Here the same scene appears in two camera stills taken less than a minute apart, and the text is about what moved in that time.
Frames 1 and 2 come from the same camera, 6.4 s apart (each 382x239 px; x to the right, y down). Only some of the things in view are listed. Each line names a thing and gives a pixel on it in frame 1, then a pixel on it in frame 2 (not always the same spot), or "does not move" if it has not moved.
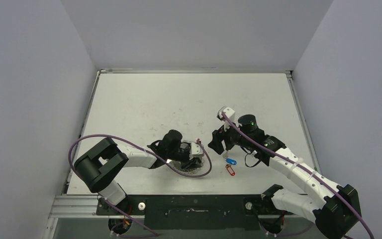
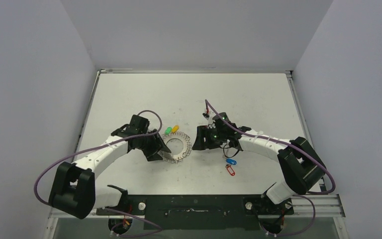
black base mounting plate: [193, 212] does not move
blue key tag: [231, 161] does not move
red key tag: [231, 171] does not move
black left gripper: [188, 163] to [157, 145]
